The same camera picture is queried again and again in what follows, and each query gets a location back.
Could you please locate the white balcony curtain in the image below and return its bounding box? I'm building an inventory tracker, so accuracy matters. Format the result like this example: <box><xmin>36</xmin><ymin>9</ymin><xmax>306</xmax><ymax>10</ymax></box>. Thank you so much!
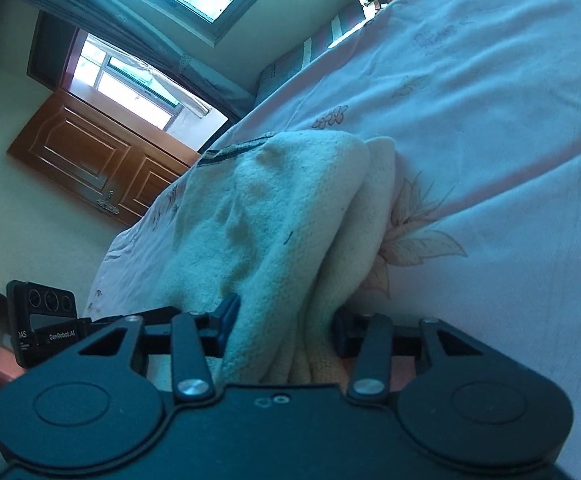
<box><xmin>135</xmin><ymin>62</ymin><xmax>214</xmax><ymax>118</ymax></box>

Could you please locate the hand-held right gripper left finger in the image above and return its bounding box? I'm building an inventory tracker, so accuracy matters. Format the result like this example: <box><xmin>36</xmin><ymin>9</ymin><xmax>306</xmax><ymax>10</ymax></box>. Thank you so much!
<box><xmin>77</xmin><ymin>292</ymin><xmax>244</xmax><ymax>405</ymax></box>

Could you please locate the long blue curtain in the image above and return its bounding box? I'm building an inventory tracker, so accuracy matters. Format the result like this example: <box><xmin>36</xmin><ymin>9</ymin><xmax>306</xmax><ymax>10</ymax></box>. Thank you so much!
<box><xmin>0</xmin><ymin>0</ymin><xmax>257</xmax><ymax>117</ymax></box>

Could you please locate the metal door handle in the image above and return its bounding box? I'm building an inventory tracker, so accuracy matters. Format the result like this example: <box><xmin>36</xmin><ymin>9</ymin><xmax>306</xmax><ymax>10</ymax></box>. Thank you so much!
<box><xmin>96</xmin><ymin>191</ymin><xmax>121</xmax><ymax>215</ymax></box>

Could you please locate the cream sweater with striped trim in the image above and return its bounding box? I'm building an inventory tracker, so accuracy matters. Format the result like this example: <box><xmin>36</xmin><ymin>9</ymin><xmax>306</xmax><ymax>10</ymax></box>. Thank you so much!
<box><xmin>159</xmin><ymin>130</ymin><xmax>397</xmax><ymax>387</ymax></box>

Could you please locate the pink floral bed sheet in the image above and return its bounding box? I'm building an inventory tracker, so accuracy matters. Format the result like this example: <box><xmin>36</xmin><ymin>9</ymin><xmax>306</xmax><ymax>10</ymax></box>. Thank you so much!
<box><xmin>83</xmin><ymin>0</ymin><xmax>581</xmax><ymax>480</ymax></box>

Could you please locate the balcony window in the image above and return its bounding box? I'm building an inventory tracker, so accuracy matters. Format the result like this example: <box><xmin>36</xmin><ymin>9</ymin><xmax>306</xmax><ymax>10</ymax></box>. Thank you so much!
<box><xmin>73</xmin><ymin>30</ymin><xmax>211</xmax><ymax>131</ymax></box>

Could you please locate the brown wooden door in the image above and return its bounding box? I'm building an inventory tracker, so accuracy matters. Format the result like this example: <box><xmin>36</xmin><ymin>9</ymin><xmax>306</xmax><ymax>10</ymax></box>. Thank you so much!
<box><xmin>6</xmin><ymin>87</ymin><xmax>202</xmax><ymax>227</ymax></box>

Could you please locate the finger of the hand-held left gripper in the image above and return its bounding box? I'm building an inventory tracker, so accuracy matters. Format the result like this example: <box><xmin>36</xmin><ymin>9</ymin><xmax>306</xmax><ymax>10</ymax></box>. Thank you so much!
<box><xmin>89</xmin><ymin>306</ymin><xmax>177</xmax><ymax>328</ymax></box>

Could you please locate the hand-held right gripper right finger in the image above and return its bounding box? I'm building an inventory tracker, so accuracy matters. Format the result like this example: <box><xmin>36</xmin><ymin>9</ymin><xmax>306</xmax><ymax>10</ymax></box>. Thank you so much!
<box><xmin>331</xmin><ymin>309</ymin><xmax>484</xmax><ymax>405</ymax></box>

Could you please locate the striped mattress cover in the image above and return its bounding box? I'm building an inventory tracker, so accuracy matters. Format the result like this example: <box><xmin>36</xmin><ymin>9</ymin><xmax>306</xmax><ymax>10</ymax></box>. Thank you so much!
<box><xmin>254</xmin><ymin>2</ymin><xmax>373</xmax><ymax>112</ymax></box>

